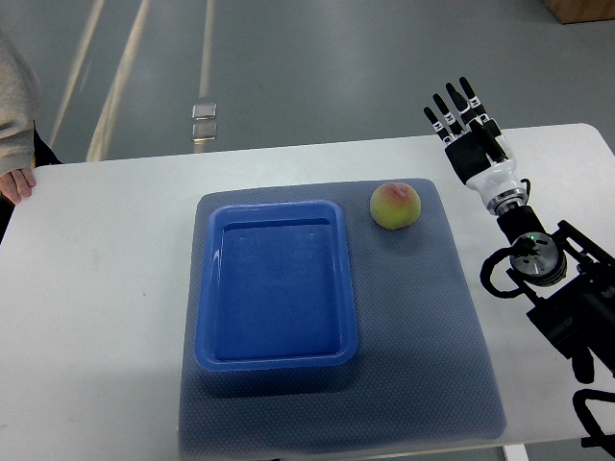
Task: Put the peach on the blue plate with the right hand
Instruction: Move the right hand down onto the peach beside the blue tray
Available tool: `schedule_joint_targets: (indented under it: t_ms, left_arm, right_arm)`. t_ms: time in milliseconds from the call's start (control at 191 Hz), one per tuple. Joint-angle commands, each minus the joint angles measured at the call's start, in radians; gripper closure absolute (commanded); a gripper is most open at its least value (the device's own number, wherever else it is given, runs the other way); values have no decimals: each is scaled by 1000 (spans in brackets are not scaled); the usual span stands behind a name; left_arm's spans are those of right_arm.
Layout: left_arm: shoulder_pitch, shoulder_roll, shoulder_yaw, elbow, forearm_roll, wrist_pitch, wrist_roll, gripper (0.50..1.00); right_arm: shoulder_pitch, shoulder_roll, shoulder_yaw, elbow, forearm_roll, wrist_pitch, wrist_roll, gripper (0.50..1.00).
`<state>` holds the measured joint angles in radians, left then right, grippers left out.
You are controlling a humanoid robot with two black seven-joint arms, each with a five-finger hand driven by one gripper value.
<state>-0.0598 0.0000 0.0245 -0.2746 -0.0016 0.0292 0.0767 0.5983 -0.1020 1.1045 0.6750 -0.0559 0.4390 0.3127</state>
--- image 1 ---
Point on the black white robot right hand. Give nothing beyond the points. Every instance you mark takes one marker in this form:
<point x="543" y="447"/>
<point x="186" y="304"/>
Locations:
<point x="476" y="148"/>

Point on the lower metal floor plate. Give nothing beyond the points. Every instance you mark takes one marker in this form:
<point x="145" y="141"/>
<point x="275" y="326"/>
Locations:
<point x="204" y="131"/>

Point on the metal floor plate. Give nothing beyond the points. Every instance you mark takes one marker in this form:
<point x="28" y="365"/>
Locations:
<point x="204" y="111"/>
<point x="204" y="131"/>

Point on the green red peach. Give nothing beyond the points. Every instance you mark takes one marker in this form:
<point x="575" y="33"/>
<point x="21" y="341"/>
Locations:
<point x="395" y="205"/>

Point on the wooden box corner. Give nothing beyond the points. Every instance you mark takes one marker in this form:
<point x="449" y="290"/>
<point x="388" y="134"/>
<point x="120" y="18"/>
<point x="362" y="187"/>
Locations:
<point x="581" y="11"/>

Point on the blue plastic tray plate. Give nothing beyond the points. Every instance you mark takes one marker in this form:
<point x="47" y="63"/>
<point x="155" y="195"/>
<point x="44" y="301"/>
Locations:
<point x="276" y="291"/>

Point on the bystander bare hand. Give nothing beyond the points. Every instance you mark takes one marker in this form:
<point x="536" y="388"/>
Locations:
<point x="18" y="184"/>

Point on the grey blue mesh mat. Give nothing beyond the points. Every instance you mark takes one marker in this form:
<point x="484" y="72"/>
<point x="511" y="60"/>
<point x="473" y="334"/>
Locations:
<point x="421" y="374"/>

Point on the beige sweater sleeve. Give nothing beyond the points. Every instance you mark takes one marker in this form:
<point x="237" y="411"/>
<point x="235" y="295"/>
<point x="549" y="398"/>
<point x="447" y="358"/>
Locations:
<point x="19" y="107"/>

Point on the upper metal floor plate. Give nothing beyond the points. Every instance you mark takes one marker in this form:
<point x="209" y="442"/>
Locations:
<point x="204" y="111"/>

